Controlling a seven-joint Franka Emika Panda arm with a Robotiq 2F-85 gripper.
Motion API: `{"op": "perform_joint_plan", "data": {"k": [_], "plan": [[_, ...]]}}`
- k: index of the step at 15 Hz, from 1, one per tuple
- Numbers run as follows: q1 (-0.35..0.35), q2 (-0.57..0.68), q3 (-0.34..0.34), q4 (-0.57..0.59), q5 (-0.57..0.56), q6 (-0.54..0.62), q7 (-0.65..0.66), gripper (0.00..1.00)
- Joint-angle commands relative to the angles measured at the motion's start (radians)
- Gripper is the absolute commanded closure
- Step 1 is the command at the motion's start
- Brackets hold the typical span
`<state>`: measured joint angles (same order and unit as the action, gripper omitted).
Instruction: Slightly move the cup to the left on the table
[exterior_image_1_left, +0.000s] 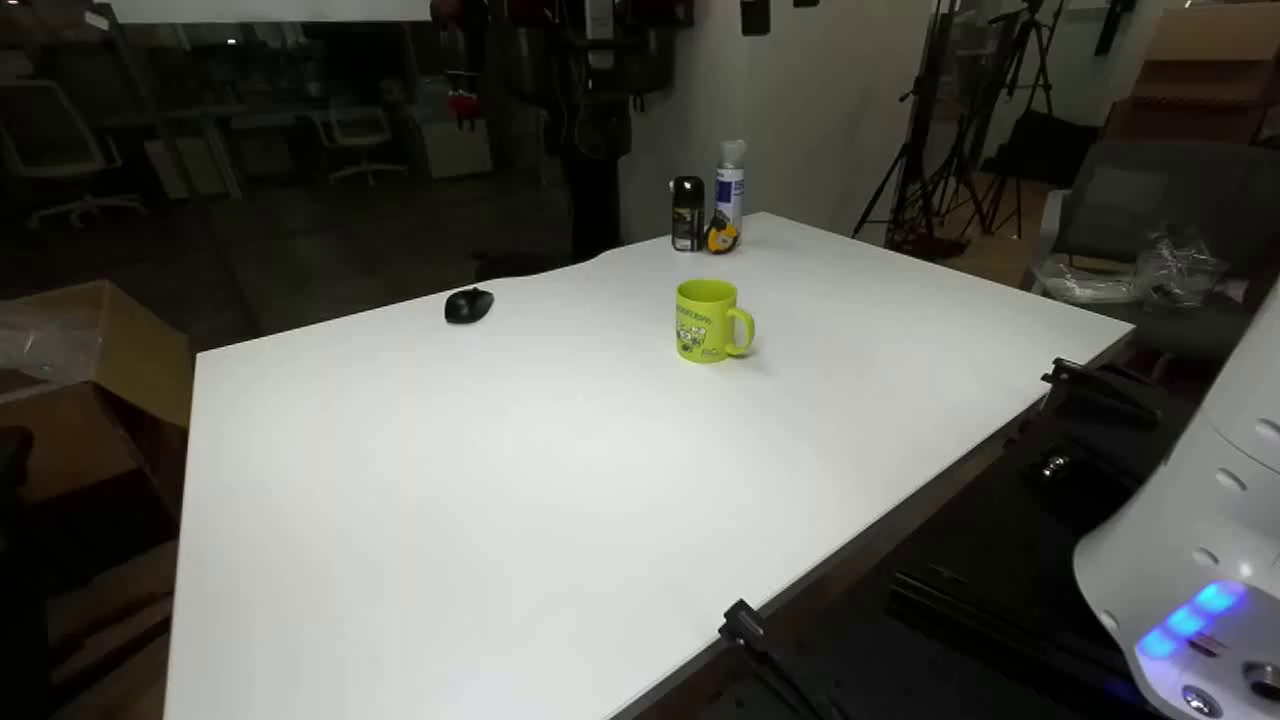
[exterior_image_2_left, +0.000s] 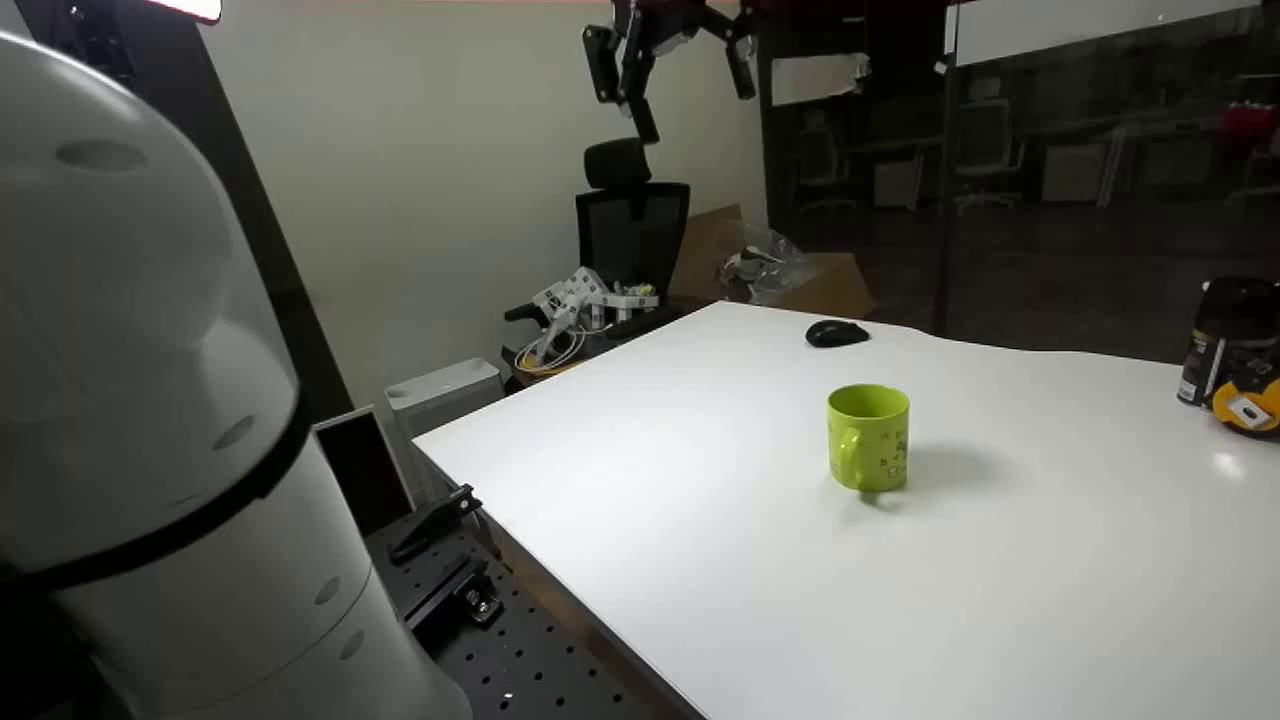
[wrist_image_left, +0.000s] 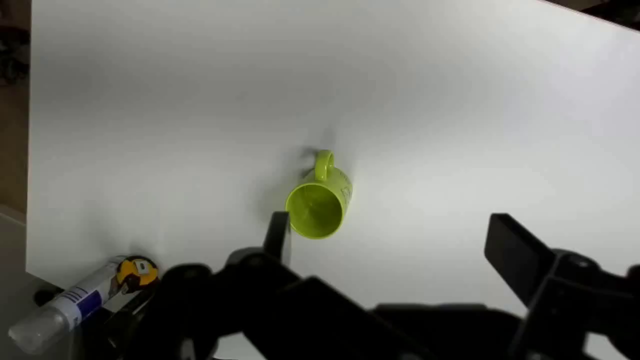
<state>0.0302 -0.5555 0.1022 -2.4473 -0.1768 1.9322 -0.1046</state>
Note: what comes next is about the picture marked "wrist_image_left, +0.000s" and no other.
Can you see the yellow black tape measure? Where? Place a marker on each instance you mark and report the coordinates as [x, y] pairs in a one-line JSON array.
[[136, 272]]

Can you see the green mug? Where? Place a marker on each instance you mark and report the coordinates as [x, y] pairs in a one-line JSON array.
[[319, 203]]

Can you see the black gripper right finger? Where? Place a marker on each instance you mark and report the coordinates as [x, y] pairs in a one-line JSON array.
[[566, 293]]

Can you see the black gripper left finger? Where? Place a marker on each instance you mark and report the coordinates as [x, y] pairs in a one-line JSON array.
[[200, 312]]

